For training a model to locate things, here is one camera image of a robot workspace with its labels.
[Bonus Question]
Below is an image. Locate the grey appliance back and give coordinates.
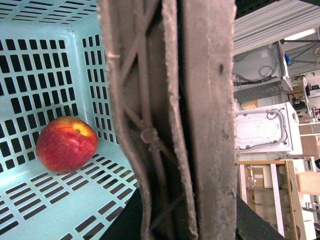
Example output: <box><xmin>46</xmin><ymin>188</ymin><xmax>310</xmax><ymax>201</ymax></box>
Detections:
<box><xmin>232</xmin><ymin>40</ymin><xmax>293</xmax><ymax>103</ymax></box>

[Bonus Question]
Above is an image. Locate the wooden shelf frame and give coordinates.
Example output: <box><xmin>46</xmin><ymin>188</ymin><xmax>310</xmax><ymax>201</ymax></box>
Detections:
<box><xmin>238</xmin><ymin>159</ymin><xmax>320</xmax><ymax>240</ymax></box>

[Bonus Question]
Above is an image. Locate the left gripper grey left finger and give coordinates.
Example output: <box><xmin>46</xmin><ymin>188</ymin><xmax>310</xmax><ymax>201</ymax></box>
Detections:
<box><xmin>98</xmin><ymin>0</ymin><xmax>199</xmax><ymax>240</ymax></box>

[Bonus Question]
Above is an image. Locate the white washing machine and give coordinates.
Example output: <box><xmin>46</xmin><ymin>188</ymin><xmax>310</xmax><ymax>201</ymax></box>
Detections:
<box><xmin>234</xmin><ymin>102</ymin><xmax>303</xmax><ymax>155</ymax></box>

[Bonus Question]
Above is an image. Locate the light blue plastic basket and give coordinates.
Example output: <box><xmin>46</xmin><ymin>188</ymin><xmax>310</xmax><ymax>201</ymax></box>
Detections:
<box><xmin>0</xmin><ymin>0</ymin><xmax>137</xmax><ymax>240</ymax></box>

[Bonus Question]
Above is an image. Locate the red yellow apple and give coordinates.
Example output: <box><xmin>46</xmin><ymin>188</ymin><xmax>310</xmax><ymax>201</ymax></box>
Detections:
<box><xmin>35</xmin><ymin>116</ymin><xmax>99</xmax><ymax>174</ymax></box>

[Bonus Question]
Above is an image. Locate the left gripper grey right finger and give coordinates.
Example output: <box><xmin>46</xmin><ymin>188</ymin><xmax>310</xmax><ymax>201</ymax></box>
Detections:
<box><xmin>181</xmin><ymin>0</ymin><xmax>237</xmax><ymax>240</ymax></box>

